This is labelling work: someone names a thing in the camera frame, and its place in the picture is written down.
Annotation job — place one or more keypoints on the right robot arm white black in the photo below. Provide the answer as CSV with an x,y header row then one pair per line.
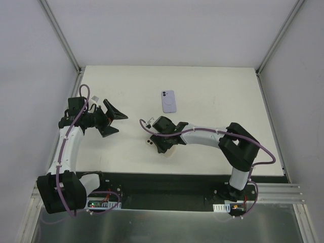
x,y
233,141

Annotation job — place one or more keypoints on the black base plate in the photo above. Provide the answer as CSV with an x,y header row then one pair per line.
x,y
193,203

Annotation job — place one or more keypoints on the white cable duct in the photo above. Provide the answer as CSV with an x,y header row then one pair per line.
x,y
222,208
102,205

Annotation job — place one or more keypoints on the right white cable duct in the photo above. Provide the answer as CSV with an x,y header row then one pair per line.
x,y
222,208

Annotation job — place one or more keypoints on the phone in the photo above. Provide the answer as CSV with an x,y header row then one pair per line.
x,y
169,153

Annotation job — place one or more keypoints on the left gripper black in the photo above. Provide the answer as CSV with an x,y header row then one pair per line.
x,y
103,120

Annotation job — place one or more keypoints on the left aluminium frame post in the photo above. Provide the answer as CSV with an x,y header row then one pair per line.
x,y
59,34

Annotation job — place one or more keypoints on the aluminium frame post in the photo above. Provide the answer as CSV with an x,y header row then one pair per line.
x,y
59,34
298,5

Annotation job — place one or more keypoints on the right aluminium frame post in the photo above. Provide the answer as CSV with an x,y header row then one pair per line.
x,y
298,5

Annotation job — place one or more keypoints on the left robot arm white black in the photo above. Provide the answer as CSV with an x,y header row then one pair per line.
x,y
60,188

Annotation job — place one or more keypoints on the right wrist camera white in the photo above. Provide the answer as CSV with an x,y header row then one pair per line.
x,y
150,122

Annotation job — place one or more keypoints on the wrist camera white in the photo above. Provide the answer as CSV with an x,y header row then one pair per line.
x,y
150,122
94,99

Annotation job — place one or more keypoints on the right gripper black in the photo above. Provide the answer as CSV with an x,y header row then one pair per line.
x,y
160,143

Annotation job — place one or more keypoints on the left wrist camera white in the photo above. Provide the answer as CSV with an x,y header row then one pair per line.
x,y
94,99

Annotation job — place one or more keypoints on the left white cable duct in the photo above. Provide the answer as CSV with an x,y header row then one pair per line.
x,y
102,205

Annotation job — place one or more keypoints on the aluminium rail front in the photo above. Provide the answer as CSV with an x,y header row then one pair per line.
x,y
278,193

